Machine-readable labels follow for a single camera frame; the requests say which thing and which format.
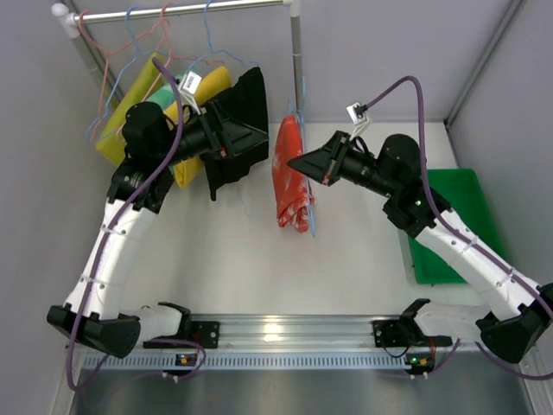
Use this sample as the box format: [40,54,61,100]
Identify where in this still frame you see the black trousers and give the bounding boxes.
[202,67,269,201]

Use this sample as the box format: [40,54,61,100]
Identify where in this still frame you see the red white patterned trousers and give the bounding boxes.
[271,115,309,233]

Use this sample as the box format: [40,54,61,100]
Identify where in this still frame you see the blue wire hanger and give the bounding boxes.
[179,0,260,77]
[86,5,172,144]
[288,75,316,238]

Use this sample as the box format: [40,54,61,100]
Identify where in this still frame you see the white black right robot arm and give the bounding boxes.
[287,131,552,364]

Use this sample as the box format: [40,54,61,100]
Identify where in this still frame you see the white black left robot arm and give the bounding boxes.
[47,96,269,358]

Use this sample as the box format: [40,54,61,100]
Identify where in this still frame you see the green white patterned trousers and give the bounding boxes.
[147,84,175,110]

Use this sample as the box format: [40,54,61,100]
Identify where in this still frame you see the olive yellow trousers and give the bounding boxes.
[93,51,168,168]

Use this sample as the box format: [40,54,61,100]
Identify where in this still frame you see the green plastic tray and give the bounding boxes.
[396,168,512,285]

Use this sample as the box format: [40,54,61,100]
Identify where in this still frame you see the silver white clothes rack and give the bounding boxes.
[51,0,305,117]

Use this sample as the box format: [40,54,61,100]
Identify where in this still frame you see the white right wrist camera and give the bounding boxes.
[346,102,371,138]

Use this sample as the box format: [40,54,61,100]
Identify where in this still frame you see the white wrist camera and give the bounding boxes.
[178,71,202,115]
[346,102,371,138]

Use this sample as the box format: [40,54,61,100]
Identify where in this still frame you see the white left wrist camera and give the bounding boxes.
[178,71,202,115]

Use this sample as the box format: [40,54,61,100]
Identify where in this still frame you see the pink wire hanger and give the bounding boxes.
[116,2,200,142]
[68,10,133,125]

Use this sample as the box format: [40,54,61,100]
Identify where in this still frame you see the aluminium mounting rail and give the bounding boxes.
[64,314,537,352]

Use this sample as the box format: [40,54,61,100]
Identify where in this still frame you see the grey slotted cable duct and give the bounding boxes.
[101,350,429,371]

